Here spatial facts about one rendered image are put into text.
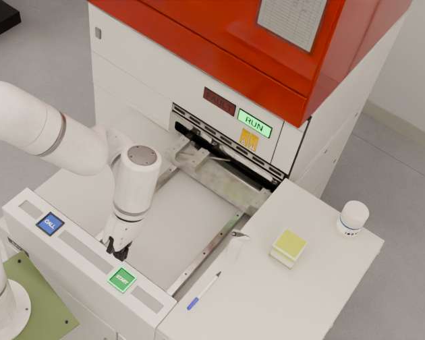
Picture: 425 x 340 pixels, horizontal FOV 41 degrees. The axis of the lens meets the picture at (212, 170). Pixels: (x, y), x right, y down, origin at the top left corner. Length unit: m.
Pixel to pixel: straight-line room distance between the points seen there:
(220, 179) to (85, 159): 0.84
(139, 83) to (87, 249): 0.64
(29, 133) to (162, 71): 0.93
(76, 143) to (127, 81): 1.00
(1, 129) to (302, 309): 0.93
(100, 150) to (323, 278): 0.79
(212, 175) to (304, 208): 0.32
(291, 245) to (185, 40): 0.63
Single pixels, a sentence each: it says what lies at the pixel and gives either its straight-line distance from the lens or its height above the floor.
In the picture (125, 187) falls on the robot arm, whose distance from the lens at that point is 1.19.
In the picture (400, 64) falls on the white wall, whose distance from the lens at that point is 3.24.
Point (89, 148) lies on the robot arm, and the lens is 1.06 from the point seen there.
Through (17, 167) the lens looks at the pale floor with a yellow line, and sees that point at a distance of 2.99.
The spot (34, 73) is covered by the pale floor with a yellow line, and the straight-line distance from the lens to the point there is 3.43.
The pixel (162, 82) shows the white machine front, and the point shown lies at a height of 1.03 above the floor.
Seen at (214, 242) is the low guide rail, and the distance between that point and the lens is 1.74.
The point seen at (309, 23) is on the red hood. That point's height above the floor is 1.55.
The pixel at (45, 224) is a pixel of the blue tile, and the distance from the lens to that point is 1.64.
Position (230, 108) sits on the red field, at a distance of 1.73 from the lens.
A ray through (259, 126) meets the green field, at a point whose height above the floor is 1.10.
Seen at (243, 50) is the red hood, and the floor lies 1.37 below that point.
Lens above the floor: 2.34
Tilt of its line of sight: 52 degrees down
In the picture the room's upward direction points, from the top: 11 degrees clockwise
